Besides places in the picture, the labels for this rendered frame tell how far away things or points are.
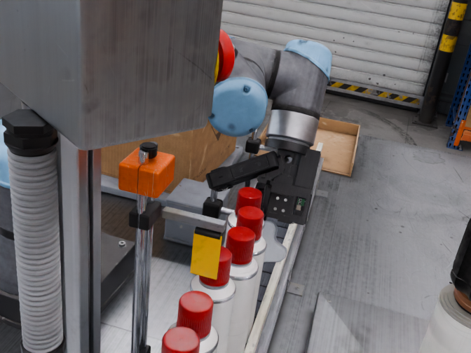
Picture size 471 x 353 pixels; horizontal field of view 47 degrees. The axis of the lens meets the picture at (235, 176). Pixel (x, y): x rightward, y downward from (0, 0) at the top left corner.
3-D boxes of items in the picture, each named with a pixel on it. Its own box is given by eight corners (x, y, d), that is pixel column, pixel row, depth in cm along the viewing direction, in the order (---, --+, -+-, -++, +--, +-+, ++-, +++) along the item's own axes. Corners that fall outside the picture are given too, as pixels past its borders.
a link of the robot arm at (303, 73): (277, 45, 86) (327, 59, 87) (261, 112, 86) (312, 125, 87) (287, 31, 78) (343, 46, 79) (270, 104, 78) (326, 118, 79)
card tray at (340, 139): (350, 176, 140) (353, 163, 138) (253, 155, 144) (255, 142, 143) (357, 136, 166) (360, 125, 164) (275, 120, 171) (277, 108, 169)
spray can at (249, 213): (252, 349, 75) (274, 224, 65) (214, 349, 74) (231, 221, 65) (249, 323, 79) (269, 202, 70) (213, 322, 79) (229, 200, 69)
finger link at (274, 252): (277, 288, 78) (291, 226, 78) (237, 279, 79) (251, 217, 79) (278, 286, 81) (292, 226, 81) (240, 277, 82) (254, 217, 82)
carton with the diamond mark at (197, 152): (186, 199, 116) (198, 77, 103) (90, 171, 122) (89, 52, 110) (235, 150, 141) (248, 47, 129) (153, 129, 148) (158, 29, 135)
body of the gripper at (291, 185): (302, 229, 77) (320, 147, 77) (244, 216, 79) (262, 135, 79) (304, 228, 84) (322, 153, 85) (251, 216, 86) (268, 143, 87)
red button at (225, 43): (210, 36, 36) (244, 34, 37) (178, 24, 38) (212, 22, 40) (205, 92, 37) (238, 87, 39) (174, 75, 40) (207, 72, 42)
